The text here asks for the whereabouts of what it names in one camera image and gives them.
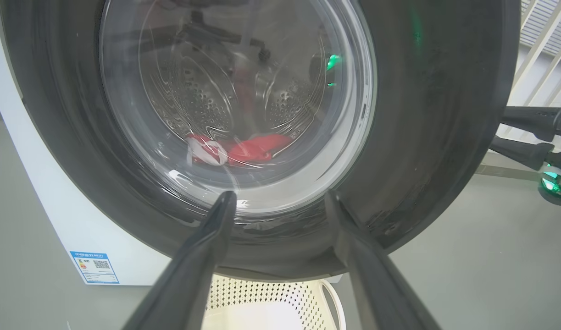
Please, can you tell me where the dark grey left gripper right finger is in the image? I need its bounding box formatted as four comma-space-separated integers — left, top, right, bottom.
324, 190, 441, 330

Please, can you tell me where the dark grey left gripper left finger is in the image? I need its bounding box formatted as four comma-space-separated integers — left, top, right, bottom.
124, 190, 238, 330

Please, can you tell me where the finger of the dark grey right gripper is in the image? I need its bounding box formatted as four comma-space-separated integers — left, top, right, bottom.
489, 136, 555, 171
500, 106, 561, 142

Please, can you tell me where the dark round washing machine door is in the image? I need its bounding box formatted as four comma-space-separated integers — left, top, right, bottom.
0, 0, 522, 281

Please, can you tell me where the red and white garment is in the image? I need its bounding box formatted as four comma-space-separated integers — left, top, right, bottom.
186, 132, 293, 167

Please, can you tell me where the cream perforated laundry basket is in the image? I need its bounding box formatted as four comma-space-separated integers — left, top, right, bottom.
201, 274, 348, 330

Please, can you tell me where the white washing machine body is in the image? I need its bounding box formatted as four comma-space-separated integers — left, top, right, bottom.
0, 0, 171, 286

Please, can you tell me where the blue energy label sticker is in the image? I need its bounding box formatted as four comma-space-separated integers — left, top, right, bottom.
70, 251, 121, 285

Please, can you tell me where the grey wrist camera housing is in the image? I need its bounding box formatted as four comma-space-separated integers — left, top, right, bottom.
537, 165, 561, 206

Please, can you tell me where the white window frame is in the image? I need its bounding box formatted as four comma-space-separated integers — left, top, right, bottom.
496, 0, 561, 152

